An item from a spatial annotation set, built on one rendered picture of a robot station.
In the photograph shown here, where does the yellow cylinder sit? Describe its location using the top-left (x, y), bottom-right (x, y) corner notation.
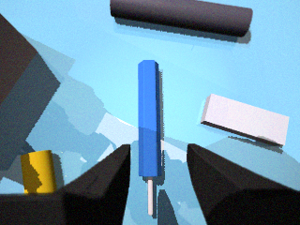
top-left (21, 150), bottom-right (57, 193)

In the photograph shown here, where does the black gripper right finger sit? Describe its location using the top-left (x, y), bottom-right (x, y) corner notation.
top-left (187, 143), bottom-right (300, 225)

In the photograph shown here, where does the dark grey cylinder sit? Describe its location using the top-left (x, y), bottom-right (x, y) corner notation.
top-left (110, 0), bottom-right (253, 38)

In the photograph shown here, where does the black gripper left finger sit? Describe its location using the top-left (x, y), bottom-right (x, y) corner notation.
top-left (0, 144), bottom-right (131, 225)

